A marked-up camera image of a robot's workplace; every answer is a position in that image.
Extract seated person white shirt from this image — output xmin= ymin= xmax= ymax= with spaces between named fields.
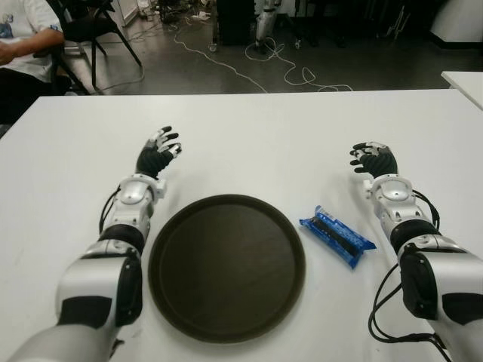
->
xmin=0 ymin=0 xmax=72 ymax=125

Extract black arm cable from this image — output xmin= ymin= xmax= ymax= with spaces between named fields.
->
xmin=98 ymin=188 xmax=122 ymax=233
xmin=368 ymin=188 xmax=454 ymax=362

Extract white glass cabinet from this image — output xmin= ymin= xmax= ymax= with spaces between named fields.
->
xmin=112 ymin=0 xmax=139 ymax=27

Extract black chair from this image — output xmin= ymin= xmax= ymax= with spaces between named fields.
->
xmin=47 ymin=0 xmax=143 ymax=95

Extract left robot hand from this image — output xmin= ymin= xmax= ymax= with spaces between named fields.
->
xmin=135 ymin=125 xmax=183 ymax=179

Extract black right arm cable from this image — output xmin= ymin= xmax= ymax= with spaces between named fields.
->
xmin=368 ymin=188 xmax=454 ymax=362

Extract white side table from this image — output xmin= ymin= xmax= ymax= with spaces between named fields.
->
xmin=440 ymin=69 xmax=483 ymax=110

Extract white cable on floor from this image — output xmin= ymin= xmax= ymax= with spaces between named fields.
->
xmin=171 ymin=26 xmax=354 ymax=94

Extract round dark brown tray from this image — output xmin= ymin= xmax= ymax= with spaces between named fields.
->
xmin=147 ymin=193 xmax=306 ymax=344

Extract white curved panel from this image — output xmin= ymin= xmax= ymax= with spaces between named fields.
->
xmin=429 ymin=0 xmax=483 ymax=49

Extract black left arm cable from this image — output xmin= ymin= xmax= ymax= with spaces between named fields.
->
xmin=98 ymin=188 xmax=122 ymax=233

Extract blue Oreo cookie packet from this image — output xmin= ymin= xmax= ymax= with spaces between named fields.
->
xmin=298 ymin=204 xmax=377 ymax=270

